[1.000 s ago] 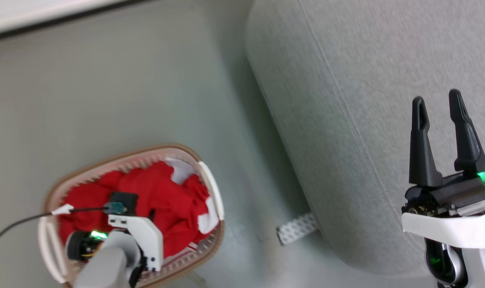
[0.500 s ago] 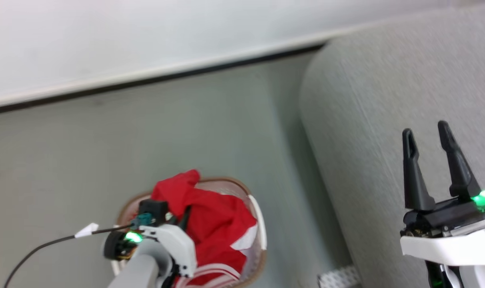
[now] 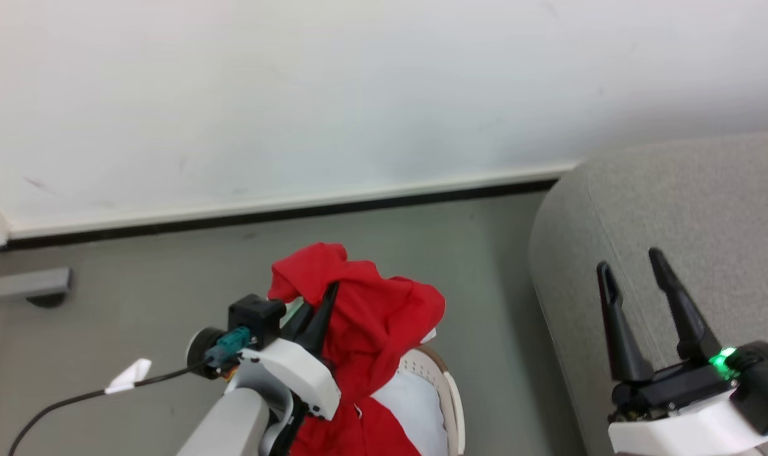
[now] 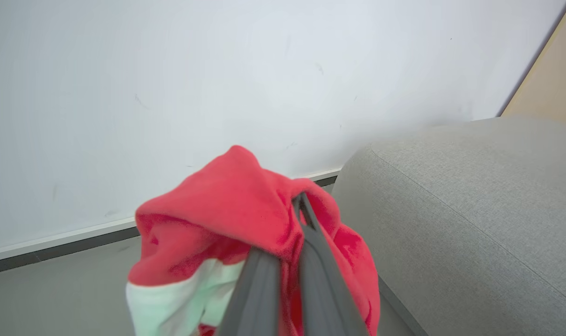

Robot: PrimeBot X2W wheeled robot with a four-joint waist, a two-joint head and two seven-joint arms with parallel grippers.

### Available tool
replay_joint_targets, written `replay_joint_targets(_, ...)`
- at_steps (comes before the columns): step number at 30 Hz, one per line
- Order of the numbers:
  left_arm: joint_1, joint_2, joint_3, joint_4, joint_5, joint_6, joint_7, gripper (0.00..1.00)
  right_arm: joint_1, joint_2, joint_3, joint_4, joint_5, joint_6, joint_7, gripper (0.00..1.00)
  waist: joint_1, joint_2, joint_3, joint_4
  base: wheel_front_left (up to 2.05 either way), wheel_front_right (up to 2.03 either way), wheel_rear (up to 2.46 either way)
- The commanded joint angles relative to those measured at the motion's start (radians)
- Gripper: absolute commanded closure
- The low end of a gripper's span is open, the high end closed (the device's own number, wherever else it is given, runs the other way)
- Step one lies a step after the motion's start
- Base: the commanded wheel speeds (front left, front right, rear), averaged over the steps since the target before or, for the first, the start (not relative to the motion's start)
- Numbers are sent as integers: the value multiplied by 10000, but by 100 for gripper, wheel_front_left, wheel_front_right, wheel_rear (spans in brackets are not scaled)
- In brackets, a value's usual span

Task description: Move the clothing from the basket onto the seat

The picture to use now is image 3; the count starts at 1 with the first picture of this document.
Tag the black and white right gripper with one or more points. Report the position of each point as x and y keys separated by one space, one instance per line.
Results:
x=681 y=424

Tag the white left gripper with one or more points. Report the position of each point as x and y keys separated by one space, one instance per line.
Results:
x=301 y=373

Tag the red garment with white trim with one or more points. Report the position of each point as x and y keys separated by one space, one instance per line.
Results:
x=377 y=316

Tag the grey and white left robot arm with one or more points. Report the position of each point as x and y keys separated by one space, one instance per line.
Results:
x=232 y=424

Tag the white perforated laundry basket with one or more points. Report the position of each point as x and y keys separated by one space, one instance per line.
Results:
x=450 y=399

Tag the white and black baseboard strip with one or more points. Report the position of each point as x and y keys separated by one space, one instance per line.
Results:
x=295 y=206

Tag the grey fabric sofa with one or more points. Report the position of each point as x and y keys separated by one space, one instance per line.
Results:
x=675 y=202

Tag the white cloth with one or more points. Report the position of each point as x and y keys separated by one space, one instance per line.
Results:
x=415 y=405

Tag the black caster foot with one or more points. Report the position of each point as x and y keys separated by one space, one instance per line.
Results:
x=47 y=301

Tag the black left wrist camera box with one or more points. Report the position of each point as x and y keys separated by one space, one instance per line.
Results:
x=256 y=316

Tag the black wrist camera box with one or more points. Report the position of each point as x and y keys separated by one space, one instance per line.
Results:
x=256 y=316
x=763 y=386

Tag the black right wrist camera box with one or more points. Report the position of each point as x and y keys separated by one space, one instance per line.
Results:
x=763 y=386

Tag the grey metal frame bar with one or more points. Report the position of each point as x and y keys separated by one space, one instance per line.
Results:
x=23 y=283

